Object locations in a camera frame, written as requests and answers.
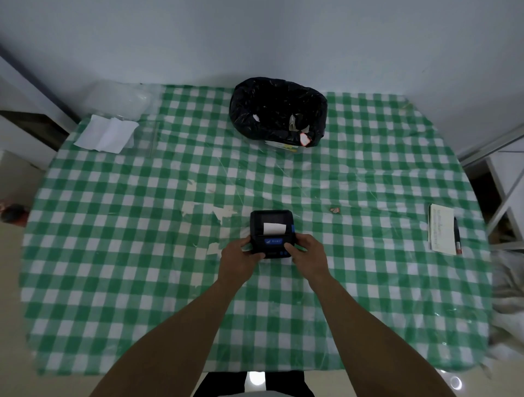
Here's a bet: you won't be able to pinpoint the person's right hand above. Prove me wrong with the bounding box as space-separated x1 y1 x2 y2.
284 233 331 289

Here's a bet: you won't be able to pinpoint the person's left hand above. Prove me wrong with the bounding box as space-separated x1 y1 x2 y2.
217 236 265 287

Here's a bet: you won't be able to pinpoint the black portable printer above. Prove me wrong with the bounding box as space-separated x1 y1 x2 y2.
249 209 295 259

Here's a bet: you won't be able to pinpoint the person's right forearm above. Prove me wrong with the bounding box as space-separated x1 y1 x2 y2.
307 274 457 397

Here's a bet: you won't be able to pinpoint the person's left forearm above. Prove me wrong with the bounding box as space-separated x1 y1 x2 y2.
90 280 245 397

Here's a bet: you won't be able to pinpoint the large torn white paper scrap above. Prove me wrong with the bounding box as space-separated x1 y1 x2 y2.
180 201 238 225

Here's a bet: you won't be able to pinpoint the green white checkered tablecloth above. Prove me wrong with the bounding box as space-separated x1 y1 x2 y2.
19 85 494 377

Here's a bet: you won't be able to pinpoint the white notepad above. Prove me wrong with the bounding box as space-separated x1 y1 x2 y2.
427 203 457 256

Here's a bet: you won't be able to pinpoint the black pen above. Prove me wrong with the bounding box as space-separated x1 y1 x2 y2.
452 216 463 256

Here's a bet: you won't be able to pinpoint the black trash bag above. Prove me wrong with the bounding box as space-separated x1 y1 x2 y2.
229 76 328 149

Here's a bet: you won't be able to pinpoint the white folded paper sheet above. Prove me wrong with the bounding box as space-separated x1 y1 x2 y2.
73 114 140 155

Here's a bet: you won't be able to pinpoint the crumpled white plastic bags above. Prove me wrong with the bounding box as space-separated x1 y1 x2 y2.
489 249 524 360

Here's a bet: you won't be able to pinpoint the clear plastic bag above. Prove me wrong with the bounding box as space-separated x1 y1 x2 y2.
81 81 158 122

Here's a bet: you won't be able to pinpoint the white metal rack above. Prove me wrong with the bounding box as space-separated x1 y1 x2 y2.
458 122 524 250

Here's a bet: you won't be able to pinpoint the dark cola bottle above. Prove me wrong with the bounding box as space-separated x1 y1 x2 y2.
0 203 29 225

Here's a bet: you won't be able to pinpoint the white foam box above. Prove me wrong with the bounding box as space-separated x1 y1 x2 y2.
0 149 46 205

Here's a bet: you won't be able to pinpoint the white cabinet with black top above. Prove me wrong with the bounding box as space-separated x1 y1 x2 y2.
0 45 81 171

